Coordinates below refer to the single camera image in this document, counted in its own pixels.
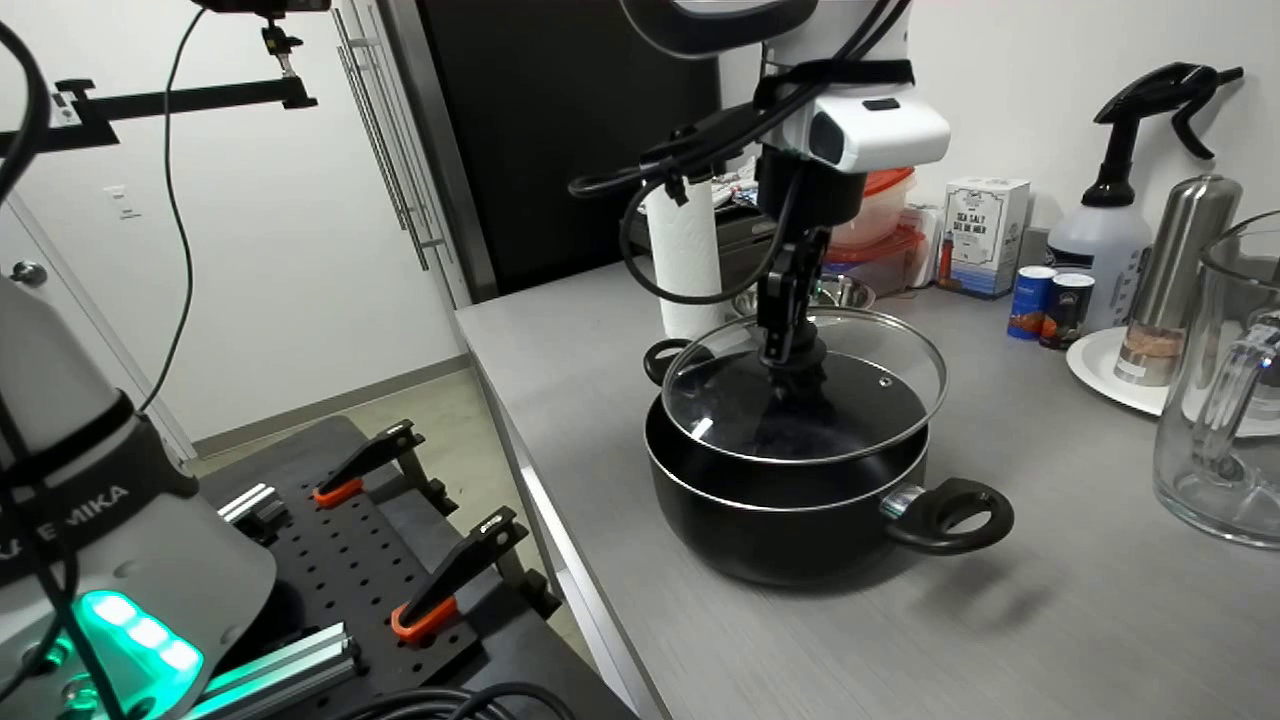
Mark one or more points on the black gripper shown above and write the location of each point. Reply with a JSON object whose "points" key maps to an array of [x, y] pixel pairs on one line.
{"points": [[801, 201]]}

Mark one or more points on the glass lid black knob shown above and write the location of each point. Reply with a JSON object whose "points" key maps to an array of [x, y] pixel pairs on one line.
{"points": [[864, 402]]}

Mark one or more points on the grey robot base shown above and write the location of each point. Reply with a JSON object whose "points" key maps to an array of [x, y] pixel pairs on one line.
{"points": [[163, 572]]}

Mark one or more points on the clear container red lid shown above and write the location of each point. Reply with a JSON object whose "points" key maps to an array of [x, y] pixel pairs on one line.
{"points": [[883, 204], [893, 264]]}

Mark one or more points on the steel mixing bowl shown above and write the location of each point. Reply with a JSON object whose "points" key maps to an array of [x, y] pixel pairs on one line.
{"points": [[845, 290]]}

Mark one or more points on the white paper towel roll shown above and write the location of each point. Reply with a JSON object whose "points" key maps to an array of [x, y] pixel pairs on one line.
{"points": [[687, 252]]}

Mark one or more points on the white blue carton box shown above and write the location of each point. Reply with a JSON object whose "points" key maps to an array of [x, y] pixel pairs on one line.
{"points": [[986, 233]]}

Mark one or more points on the blue spice can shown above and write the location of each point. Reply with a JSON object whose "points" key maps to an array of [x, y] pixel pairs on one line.
{"points": [[1029, 304]]}

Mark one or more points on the dark spice can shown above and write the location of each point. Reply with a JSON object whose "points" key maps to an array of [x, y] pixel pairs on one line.
{"points": [[1073, 312]]}

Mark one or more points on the white plate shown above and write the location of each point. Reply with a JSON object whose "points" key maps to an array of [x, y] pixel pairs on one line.
{"points": [[1101, 367]]}

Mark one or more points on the spray bottle black trigger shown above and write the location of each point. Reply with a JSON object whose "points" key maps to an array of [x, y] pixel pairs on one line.
{"points": [[1107, 242]]}

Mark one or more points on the steel grinder mill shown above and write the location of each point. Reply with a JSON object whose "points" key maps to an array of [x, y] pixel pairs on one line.
{"points": [[1181, 264]]}

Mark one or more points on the black orange spring clamp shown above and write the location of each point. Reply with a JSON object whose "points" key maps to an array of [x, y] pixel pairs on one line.
{"points": [[461, 572], [366, 465]]}

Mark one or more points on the clear glass pitcher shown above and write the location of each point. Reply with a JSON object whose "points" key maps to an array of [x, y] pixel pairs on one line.
{"points": [[1220, 495]]}

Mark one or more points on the black perforated board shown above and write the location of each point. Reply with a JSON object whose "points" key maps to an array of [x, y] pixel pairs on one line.
{"points": [[344, 562]]}

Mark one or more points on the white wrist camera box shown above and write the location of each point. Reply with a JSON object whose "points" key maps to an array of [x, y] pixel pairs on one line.
{"points": [[883, 135]]}

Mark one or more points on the short silver rail piece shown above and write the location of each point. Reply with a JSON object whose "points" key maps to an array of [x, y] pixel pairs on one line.
{"points": [[249, 505]]}

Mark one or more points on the aluminium extrusion rail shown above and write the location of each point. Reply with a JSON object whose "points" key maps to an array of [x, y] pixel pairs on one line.
{"points": [[287, 666]]}

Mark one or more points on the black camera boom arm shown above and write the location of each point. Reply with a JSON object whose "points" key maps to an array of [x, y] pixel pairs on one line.
{"points": [[200, 96]]}

